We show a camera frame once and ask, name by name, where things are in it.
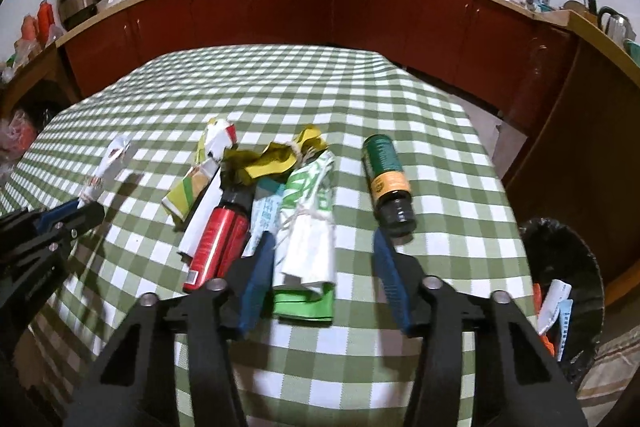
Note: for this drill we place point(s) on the brown wooden counter section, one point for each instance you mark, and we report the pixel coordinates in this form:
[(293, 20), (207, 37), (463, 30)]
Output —
[(575, 147)]

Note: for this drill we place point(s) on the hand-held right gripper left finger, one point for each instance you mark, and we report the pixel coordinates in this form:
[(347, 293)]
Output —
[(257, 287)]

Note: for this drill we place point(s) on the olive yellow wrapper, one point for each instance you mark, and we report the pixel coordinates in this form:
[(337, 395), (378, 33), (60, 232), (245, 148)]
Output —
[(272, 162)]

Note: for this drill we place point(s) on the green and white wrapper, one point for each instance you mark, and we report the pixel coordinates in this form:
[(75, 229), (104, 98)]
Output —
[(305, 237)]

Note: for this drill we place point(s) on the brown side cabinet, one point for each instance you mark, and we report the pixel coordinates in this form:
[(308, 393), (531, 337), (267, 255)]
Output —
[(45, 72)]

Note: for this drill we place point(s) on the kitchen counter with red-brown cabinets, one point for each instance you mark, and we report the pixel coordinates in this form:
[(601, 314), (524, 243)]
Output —
[(300, 7)]

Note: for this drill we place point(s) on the trash bin with black liner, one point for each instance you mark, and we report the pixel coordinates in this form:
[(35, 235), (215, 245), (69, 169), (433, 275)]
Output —
[(585, 267)]

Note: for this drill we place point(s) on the steel kettle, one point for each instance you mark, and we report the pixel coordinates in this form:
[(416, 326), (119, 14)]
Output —
[(615, 27)]

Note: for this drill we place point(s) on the red label dark bottle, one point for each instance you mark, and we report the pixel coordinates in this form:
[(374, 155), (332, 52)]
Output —
[(212, 242)]

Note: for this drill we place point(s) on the white appliance base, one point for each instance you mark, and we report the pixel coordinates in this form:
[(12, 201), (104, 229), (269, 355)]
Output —
[(114, 1)]

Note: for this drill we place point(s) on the narrow white wrapper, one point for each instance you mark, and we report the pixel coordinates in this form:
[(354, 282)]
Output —
[(200, 222)]

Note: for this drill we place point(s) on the yellow-green and white wrapper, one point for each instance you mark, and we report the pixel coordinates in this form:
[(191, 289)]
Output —
[(187, 194)]

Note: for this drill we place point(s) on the green checked tablecloth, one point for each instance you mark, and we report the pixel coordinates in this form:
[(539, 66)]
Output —
[(280, 97)]

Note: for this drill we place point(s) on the orange plastic bottle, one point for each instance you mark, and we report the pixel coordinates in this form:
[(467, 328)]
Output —
[(28, 29), (46, 22)]

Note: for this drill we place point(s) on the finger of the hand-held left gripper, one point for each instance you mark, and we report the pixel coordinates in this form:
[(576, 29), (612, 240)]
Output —
[(85, 217), (55, 213)]

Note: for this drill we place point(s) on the orange plastic bag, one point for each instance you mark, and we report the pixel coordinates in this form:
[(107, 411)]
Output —
[(537, 296)]

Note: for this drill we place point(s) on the large white printed wrapper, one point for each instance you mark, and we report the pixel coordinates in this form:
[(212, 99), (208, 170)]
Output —
[(555, 302)]

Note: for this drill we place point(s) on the striped beige cloth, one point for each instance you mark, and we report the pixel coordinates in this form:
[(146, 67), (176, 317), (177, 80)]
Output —
[(615, 367)]

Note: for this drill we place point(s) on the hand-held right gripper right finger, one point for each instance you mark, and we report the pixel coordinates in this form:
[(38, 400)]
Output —
[(395, 282)]

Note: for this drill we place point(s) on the pale blue-white wrapper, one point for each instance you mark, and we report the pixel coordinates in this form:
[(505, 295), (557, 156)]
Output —
[(265, 217)]

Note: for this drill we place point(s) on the green label dark bottle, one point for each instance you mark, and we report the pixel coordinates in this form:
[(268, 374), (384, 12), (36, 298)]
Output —
[(385, 177)]

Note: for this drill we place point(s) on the light blue printed wrapper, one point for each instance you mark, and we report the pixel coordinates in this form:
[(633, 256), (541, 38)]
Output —
[(565, 327)]

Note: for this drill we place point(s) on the small white red-marked wrapper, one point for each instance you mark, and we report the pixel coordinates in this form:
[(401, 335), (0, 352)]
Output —
[(107, 167)]

